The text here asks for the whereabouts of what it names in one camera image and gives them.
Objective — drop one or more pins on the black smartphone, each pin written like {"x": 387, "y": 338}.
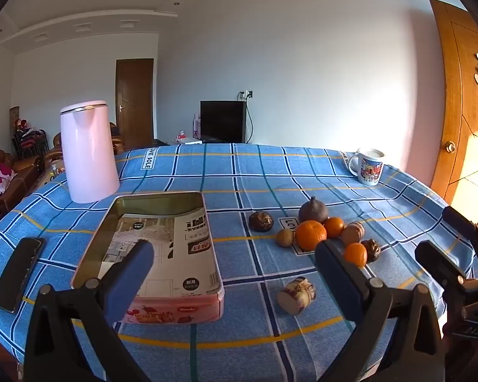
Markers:
{"x": 18, "y": 274}

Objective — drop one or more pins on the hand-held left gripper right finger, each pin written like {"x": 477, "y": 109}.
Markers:
{"x": 334, "y": 274}

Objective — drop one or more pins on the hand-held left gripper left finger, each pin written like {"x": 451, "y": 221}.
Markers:
{"x": 137, "y": 266}

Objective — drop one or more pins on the dark brown round fruit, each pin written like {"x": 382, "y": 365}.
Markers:
{"x": 261, "y": 221}

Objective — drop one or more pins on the pink rectangular tin box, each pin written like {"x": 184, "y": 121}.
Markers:
{"x": 171, "y": 312}

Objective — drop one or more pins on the light wooden door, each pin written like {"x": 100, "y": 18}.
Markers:
{"x": 458, "y": 87}

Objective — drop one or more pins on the large orange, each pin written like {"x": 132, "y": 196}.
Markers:
{"x": 310, "y": 235}

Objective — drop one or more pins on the blue plaid tablecloth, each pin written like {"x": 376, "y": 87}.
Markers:
{"x": 239, "y": 175}

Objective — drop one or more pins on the small orange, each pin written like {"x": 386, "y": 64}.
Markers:
{"x": 355, "y": 254}
{"x": 335, "y": 227}

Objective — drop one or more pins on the brown leather sofa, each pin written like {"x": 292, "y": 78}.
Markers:
{"x": 20, "y": 183}

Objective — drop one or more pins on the dark brown door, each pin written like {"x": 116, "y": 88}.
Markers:
{"x": 135, "y": 103}

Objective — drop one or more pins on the black television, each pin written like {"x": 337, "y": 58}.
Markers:
{"x": 223, "y": 121}

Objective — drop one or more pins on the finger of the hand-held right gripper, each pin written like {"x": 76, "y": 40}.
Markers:
{"x": 438, "y": 260}
{"x": 460, "y": 221}

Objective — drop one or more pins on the dark brown wrinkled nut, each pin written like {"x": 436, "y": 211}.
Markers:
{"x": 372, "y": 250}

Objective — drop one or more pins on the brown kiwi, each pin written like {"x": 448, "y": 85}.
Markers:
{"x": 285, "y": 238}

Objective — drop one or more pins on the black chair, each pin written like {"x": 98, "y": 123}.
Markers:
{"x": 30, "y": 141}

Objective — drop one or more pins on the pink electric kettle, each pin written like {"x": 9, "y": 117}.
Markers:
{"x": 89, "y": 155}

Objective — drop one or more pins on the printed paper liner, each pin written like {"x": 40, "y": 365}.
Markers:
{"x": 191, "y": 262}

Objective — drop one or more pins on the white wall outlet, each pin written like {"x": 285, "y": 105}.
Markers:
{"x": 247, "y": 94}

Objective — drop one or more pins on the white printed mug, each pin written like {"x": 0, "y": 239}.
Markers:
{"x": 369, "y": 169}

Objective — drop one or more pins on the white flat box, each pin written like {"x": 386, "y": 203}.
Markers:
{"x": 187, "y": 141}

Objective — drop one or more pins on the dull purple round fruit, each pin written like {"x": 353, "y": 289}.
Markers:
{"x": 314, "y": 211}

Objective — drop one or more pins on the brass door knob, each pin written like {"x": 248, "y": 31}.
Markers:
{"x": 450, "y": 146}

